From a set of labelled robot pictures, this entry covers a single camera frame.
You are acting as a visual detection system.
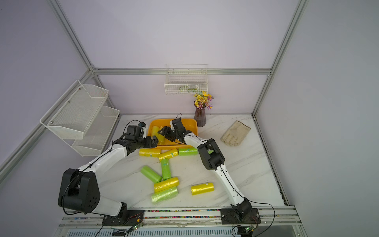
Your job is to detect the purple glass vase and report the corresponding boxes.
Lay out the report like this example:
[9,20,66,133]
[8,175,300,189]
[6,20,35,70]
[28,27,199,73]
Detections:
[194,102,206,127]

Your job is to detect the aluminium corner frame post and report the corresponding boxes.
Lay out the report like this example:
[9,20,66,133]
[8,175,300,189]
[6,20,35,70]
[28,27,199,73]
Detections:
[252,0,309,119]

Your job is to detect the white mesh lower shelf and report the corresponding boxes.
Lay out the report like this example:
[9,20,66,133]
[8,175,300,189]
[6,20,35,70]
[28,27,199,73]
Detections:
[71,106,119,157]

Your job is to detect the cream work glove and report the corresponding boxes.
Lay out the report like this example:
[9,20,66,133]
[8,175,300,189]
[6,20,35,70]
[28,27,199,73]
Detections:
[221,120,251,146]

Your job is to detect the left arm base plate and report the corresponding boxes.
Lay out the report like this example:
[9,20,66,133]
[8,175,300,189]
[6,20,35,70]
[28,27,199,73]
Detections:
[102,209,145,226]

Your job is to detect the orange plastic storage box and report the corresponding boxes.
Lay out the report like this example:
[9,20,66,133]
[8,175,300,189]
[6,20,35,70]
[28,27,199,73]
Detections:
[147,118,198,150]

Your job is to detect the yellow trash bag roll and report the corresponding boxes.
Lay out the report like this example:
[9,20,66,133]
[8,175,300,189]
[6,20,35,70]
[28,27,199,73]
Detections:
[154,177,180,193]
[151,126,159,137]
[139,148,161,158]
[158,149,179,161]
[191,183,215,196]
[157,133,165,145]

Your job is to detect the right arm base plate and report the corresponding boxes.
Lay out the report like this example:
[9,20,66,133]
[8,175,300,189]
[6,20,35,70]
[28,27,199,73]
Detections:
[220,208,261,225]

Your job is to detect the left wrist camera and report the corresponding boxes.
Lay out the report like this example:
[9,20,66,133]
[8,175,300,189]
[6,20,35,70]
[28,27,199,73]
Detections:
[123,120,146,140]

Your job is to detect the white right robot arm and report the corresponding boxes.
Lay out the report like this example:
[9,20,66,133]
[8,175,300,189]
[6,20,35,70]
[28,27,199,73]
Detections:
[159,118,253,221]

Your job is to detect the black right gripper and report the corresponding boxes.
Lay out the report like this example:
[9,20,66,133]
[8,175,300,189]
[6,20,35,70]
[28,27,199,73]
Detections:
[158,126,180,141]

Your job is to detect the yellow purple artificial flowers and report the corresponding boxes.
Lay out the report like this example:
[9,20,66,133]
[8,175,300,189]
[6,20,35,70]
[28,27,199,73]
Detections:
[194,91,214,110]

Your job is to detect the light green trash bag roll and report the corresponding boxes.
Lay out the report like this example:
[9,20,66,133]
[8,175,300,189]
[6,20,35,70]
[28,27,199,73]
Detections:
[151,187,179,204]

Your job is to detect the white wire wall basket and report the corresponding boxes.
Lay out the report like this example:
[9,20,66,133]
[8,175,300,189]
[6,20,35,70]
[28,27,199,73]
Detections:
[164,64,209,95]

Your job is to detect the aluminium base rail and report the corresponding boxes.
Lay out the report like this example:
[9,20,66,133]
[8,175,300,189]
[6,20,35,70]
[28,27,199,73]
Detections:
[57,205,303,230]

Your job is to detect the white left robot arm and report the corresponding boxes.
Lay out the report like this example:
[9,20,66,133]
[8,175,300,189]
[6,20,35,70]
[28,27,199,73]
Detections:
[58,136,159,217]

